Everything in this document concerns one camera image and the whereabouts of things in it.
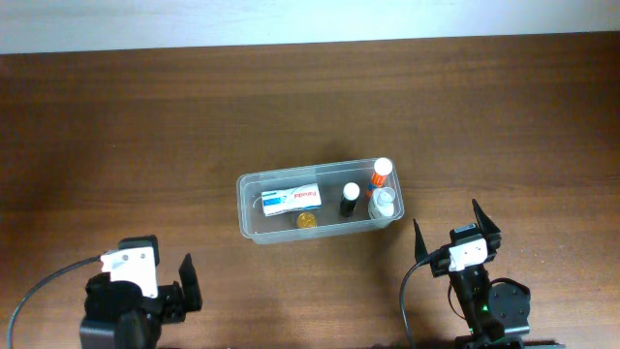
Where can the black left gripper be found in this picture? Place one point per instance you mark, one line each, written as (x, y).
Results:
(173, 296)

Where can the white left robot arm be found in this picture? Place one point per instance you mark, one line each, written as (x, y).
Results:
(126, 307)

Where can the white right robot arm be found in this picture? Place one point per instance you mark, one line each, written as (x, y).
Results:
(496, 311)

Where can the white Panadol box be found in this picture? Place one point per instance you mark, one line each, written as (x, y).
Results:
(281, 201)

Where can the clear plastic container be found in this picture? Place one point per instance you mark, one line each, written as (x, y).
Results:
(331, 179)

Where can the orange Redoxon tablet tube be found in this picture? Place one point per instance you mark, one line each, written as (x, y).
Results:
(382, 168)

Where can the dark bottle white cap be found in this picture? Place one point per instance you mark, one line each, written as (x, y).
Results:
(349, 199)

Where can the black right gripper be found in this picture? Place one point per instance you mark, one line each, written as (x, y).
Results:
(440, 265)

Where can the white labelled bottle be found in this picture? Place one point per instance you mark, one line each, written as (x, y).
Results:
(381, 204)

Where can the small gold lid jar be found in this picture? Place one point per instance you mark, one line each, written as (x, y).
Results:
(306, 220)

